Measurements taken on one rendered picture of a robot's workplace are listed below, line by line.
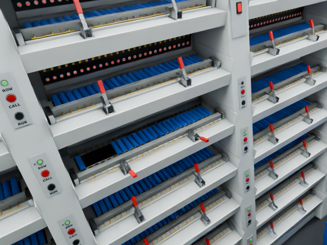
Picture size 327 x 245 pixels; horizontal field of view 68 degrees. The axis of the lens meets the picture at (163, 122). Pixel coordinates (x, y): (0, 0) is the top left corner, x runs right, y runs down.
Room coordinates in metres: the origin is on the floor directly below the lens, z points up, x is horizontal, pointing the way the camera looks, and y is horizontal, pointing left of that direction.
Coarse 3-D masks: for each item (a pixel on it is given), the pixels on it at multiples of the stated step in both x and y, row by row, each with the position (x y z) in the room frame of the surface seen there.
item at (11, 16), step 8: (0, 0) 0.74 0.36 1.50; (8, 0) 0.75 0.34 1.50; (0, 8) 0.74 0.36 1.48; (8, 8) 0.74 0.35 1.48; (8, 16) 0.74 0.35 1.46; (16, 16) 0.75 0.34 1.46; (8, 24) 0.74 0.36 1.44; (16, 24) 0.75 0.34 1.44; (256, 32) 1.17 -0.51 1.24; (192, 40) 1.01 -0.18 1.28; (192, 48) 1.00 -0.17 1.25; (32, 72) 0.74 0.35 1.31; (32, 80) 0.74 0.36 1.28; (40, 80) 0.75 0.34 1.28; (40, 88) 0.74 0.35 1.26; (40, 96) 0.74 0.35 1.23; (64, 152) 0.74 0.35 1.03; (16, 168) 0.68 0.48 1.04
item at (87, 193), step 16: (208, 96) 0.95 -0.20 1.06; (160, 112) 0.88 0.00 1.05; (224, 112) 0.87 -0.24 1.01; (208, 128) 0.81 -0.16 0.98; (224, 128) 0.81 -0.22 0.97; (176, 144) 0.74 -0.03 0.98; (192, 144) 0.74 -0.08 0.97; (208, 144) 0.78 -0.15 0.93; (64, 160) 0.71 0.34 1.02; (144, 160) 0.68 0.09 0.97; (160, 160) 0.68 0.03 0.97; (176, 160) 0.72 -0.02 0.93; (112, 176) 0.63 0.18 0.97; (128, 176) 0.63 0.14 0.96; (144, 176) 0.66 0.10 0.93; (80, 192) 0.58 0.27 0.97; (96, 192) 0.58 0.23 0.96; (112, 192) 0.61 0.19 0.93
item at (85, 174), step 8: (200, 120) 0.83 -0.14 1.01; (208, 120) 0.83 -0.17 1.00; (184, 128) 0.79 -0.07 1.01; (192, 128) 0.80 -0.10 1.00; (168, 136) 0.75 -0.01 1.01; (176, 136) 0.77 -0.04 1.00; (144, 144) 0.72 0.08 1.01; (152, 144) 0.72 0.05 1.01; (160, 144) 0.74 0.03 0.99; (128, 152) 0.69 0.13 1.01; (136, 152) 0.69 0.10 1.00; (144, 152) 0.71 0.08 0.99; (152, 152) 0.70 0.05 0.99; (112, 160) 0.66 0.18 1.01; (96, 168) 0.64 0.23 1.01; (104, 168) 0.65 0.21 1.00; (80, 176) 0.61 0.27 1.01; (88, 176) 0.62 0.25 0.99
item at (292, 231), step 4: (312, 212) 1.16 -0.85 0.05; (308, 216) 1.14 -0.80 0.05; (312, 216) 1.16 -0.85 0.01; (304, 220) 1.12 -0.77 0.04; (308, 220) 1.14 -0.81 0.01; (296, 224) 1.10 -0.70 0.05; (300, 224) 1.10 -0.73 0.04; (304, 224) 1.12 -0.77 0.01; (292, 228) 1.07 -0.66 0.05; (296, 228) 1.09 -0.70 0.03; (288, 232) 1.05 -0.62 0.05; (292, 232) 1.07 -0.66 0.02; (284, 236) 1.03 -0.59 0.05; (288, 236) 1.05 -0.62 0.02; (280, 240) 1.02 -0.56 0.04; (284, 240) 1.03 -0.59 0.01; (272, 244) 1.00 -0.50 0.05; (276, 244) 1.00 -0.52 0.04; (280, 244) 1.02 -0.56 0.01
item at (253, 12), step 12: (252, 0) 0.94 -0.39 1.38; (264, 0) 0.93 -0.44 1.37; (276, 0) 0.93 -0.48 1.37; (288, 0) 0.97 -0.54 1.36; (300, 0) 1.01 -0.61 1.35; (312, 0) 1.05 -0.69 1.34; (324, 0) 1.09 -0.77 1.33; (252, 12) 0.89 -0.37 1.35; (264, 12) 0.92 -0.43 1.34; (276, 12) 0.95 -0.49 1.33
